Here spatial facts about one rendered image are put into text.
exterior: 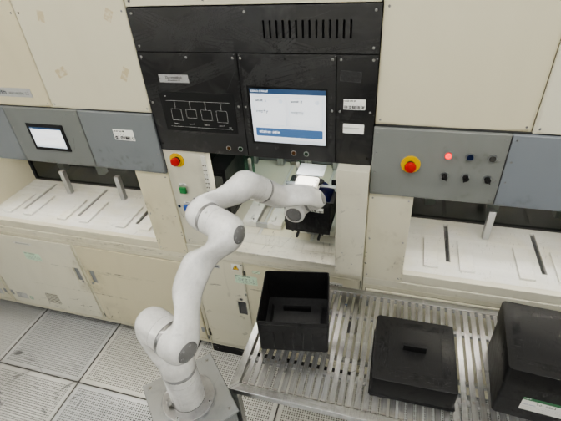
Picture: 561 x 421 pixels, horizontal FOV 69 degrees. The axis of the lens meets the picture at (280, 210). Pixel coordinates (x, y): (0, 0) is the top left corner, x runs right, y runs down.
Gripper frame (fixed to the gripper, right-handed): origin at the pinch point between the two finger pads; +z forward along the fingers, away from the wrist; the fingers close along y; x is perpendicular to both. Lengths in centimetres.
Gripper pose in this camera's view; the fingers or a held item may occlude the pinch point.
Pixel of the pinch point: (311, 174)
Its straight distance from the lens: 185.6
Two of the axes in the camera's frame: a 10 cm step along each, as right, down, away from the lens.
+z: 2.8, -5.7, 7.7
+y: 9.6, 1.2, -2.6
